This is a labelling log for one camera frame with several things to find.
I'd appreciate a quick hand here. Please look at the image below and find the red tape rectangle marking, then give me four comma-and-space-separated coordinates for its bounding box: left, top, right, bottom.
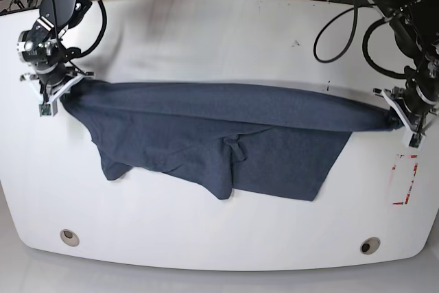
388, 154, 418, 206

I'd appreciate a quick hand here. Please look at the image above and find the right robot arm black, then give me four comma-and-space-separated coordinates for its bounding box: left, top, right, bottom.
17, 0, 108, 107

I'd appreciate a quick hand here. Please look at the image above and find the table cable grommet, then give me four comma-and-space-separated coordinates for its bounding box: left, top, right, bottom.
360, 237, 381, 255
60, 229, 80, 247

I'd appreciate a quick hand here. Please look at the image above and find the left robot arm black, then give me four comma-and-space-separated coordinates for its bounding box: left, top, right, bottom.
362, 0, 438, 137

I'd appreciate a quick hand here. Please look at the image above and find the dark blue T-shirt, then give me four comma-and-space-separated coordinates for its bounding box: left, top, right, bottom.
62, 80, 401, 201

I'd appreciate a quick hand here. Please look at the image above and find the right table cable grommet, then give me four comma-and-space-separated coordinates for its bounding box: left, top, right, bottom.
360, 237, 381, 255

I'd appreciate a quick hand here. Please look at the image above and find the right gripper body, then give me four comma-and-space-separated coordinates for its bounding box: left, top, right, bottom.
19, 65, 95, 104

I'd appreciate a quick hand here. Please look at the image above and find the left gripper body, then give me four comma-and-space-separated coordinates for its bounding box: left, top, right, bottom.
373, 82, 438, 134

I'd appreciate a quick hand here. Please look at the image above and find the left table cable grommet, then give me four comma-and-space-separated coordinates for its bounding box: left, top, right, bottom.
60, 229, 80, 247

